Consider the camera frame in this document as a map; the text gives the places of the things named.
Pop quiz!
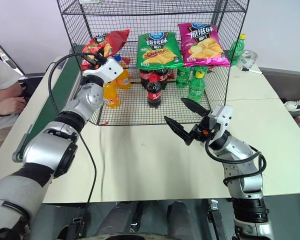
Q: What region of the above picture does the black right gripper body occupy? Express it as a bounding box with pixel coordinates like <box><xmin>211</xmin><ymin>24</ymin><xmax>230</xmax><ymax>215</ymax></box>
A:
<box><xmin>189</xmin><ymin>115</ymin><xmax>222</xmax><ymax>145</ymax></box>

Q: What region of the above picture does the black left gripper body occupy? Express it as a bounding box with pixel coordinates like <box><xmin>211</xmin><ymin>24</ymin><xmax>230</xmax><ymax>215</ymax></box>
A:
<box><xmin>82</xmin><ymin>51</ymin><xmax>108</xmax><ymax>71</ymax></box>

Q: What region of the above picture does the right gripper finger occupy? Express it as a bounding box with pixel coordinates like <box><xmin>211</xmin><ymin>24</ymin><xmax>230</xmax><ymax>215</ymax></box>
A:
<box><xmin>163</xmin><ymin>116</ymin><xmax>199</xmax><ymax>147</ymax></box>
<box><xmin>180</xmin><ymin>97</ymin><xmax>209</xmax><ymax>119</ymax></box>

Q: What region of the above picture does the red chip bag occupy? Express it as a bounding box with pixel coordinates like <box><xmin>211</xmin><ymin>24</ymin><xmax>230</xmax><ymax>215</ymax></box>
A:
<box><xmin>80</xmin><ymin>28</ymin><xmax>131</xmax><ymax>71</ymax></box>

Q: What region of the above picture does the green conveyor belt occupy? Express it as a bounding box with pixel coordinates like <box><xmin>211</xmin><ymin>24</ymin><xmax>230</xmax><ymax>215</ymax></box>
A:
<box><xmin>11</xmin><ymin>43</ymin><xmax>85</xmax><ymax>164</ymax></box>

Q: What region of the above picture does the person's bare hand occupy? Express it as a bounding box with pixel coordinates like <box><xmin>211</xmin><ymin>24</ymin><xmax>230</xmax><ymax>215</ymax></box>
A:
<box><xmin>0</xmin><ymin>95</ymin><xmax>27</xmax><ymax>119</ymax></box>

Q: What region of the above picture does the green soda bottle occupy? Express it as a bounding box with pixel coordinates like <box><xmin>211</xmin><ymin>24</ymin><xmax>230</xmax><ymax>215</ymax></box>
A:
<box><xmin>174</xmin><ymin>65</ymin><xmax>193</xmax><ymax>89</ymax></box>
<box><xmin>186</xmin><ymin>66</ymin><xmax>208</xmax><ymax>105</ymax></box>
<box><xmin>227</xmin><ymin>33</ymin><xmax>248</xmax><ymax>67</ymax></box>

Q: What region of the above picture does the orange soda bottle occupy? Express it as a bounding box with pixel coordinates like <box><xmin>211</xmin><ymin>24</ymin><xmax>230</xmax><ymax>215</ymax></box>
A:
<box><xmin>102</xmin><ymin>79</ymin><xmax>122</xmax><ymax>110</ymax></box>
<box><xmin>113</xmin><ymin>55</ymin><xmax>132</xmax><ymax>91</ymax></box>

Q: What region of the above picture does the cola bottle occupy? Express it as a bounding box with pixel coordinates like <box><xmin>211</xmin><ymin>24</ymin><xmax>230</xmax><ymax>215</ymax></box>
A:
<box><xmin>146</xmin><ymin>73</ymin><xmax>163</xmax><ymax>109</ymax></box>
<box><xmin>155</xmin><ymin>66</ymin><xmax>170</xmax><ymax>91</ymax></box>
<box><xmin>139</xmin><ymin>67</ymin><xmax>154</xmax><ymax>89</ymax></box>

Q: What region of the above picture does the green chip bag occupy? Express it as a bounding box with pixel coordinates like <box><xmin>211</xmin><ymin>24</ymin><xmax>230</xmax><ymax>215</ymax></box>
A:
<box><xmin>136</xmin><ymin>31</ymin><xmax>185</xmax><ymax>70</ymax></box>

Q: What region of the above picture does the magenta chip bag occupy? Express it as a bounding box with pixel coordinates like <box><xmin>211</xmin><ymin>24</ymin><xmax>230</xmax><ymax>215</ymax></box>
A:
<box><xmin>177</xmin><ymin>22</ymin><xmax>231</xmax><ymax>68</ymax></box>

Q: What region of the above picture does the white marker pen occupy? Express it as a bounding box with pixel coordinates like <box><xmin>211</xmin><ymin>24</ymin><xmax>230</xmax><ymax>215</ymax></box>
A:
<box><xmin>240</xmin><ymin>66</ymin><xmax>262</xmax><ymax>75</ymax></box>

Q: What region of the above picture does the dark rounded robot leg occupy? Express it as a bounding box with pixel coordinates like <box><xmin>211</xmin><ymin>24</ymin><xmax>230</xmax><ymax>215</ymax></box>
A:
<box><xmin>167</xmin><ymin>200</ymin><xmax>199</xmax><ymax>240</ymax></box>
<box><xmin>97</xmin><ymin>200</ymin><xmax>139</xmax><ymax>236</ymax></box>

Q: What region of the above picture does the person in white shirt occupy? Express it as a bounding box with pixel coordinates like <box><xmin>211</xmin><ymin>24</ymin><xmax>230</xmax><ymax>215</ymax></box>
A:
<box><xmin>0</xmin><ymin>52</ymin><xmax>22</xmax><ymax>96</ymax></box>

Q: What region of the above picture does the white sneaker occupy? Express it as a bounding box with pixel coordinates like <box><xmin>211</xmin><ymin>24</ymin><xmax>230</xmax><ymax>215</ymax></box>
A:
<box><xmin>283</xmin><ymin>99</ymin><xmax>300</xmax><ymax>113</ymax></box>

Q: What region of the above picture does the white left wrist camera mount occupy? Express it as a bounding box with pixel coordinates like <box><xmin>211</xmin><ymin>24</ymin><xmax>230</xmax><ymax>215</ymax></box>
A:
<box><xmin>81</xmin><ymin>56</ymin><xmax>124</xmax><ymax>83</ymax></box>

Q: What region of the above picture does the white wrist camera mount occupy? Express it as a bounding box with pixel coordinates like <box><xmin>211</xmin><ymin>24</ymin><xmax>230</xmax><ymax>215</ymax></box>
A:
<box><xmin>81</xmin><ymin>56</ymin><xmax>124</xmax><ymax>83</ymax></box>
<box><xmin>208</xmin><ymin>104</ymin><xmax>234</xmax><ymax>138</ymax></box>

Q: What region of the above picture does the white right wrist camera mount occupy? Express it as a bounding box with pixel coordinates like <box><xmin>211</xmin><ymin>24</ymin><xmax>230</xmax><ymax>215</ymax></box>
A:
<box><xmin>208</xmin><ymin>104</ymin><xmax>234</xmax><ymax>138</ymax></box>

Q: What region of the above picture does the black wire rack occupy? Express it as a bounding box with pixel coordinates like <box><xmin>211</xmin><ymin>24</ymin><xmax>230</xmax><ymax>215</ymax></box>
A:
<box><xmin>56</xmin><ymin>0</ymin><xmax>250</xmax><ymax>127</ymax></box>

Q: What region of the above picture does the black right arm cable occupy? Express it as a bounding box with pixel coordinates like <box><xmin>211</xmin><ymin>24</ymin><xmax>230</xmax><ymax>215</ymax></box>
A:
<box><xmin>204</xmin><ymin>136</ymin><xmax>268</xmax><ymax>188</ymax></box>

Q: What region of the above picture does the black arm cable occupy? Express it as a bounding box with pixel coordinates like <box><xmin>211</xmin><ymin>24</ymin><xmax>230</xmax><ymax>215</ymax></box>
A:
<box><xmin>204</xmin><ymin>136</ymin><xmax>268</xmax><ymax>188</ymax></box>
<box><xmin>47</xmin><ymin>52</ymin><xmax>98</xmax><ymax>227</ymax></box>

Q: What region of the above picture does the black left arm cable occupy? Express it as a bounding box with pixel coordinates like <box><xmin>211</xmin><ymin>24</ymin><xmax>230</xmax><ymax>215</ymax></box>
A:
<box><xmin>47</xmin><ymin>52</ymin><xmax>98</xmax><ymax>227</ymax></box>

